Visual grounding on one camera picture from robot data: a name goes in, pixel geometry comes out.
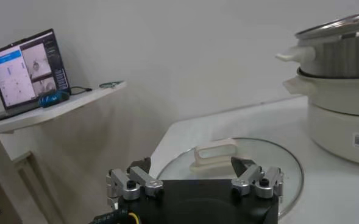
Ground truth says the black laptop cable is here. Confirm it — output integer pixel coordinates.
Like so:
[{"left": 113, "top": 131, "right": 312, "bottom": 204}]
[{"left": 69, "top": 86, "right": 93, "bottom": 96}]

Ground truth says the steel steamer basket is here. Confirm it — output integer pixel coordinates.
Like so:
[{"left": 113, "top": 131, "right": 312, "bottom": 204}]
[{"left": 275, "top": 9, "right": 359, "bottom": 79}]

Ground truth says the glass lid with cream handle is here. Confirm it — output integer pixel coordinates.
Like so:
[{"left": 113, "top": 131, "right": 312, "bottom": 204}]
[{"left": 156, "top": 137, "right": 305, "bottom": 219}]

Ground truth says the green handled scraper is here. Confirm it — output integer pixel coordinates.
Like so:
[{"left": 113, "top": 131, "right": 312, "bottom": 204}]
[{"left": 99, "top": 80, "right": 125, "bottom": 90}]

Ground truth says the white side table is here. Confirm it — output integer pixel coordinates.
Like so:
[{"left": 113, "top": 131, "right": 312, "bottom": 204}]
[{"left": 0, "top": 80, "right": 128, "bottom": 224}]

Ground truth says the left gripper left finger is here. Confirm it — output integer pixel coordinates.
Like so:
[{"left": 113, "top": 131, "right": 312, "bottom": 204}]
[{"left": 105, "top": 156, "right": 165, "bottom": 211}]

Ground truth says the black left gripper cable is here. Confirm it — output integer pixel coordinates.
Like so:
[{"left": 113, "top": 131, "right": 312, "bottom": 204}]
[{"left": 88, "top": 208, "right": 141, "bottom": 224}]

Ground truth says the open laptop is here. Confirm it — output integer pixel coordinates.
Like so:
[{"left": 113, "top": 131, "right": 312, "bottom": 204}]
[{"left": 0, "top": 28, "right": 72, "bottom": 125}]

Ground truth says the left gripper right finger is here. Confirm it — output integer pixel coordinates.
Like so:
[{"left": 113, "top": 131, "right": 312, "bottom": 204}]
[{"left": 230, "top": 156, "right": 285, "bottom": 200}]

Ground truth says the blue handheld device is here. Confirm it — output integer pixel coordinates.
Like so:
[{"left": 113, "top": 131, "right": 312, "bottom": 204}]
[{"left": 38, "top": 90, "right": 71, "bottom": 108}]

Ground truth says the white electric cooking pot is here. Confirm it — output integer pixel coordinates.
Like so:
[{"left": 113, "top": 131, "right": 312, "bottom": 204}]
[{"left": 282, "top": 71, "right": 359, "bottom": 169}]

